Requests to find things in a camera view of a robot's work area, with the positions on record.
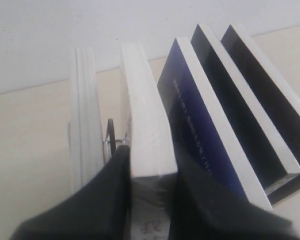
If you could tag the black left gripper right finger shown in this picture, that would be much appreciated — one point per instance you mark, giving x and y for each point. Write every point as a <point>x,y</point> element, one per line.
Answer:
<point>203,210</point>

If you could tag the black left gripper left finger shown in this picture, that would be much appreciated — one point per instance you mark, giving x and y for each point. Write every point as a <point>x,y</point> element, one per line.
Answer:
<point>98,211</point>

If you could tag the grey white cat book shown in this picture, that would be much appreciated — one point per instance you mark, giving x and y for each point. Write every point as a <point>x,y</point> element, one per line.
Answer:
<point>147,132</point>

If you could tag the blue moon cover book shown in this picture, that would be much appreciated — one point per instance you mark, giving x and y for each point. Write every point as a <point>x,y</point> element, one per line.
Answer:
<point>200,126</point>

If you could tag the pink red spine book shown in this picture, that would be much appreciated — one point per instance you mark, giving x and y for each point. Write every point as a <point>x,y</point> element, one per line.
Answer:
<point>85,134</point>

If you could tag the black spine thin book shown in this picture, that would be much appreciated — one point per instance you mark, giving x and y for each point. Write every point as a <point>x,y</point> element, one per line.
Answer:
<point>269,155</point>

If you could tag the dark brown gold book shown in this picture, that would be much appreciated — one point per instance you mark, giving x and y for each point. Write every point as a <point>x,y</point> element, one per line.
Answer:
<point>273,92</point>

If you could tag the white wire book rack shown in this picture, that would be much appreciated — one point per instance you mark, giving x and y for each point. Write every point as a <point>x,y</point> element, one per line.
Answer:
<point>110,142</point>

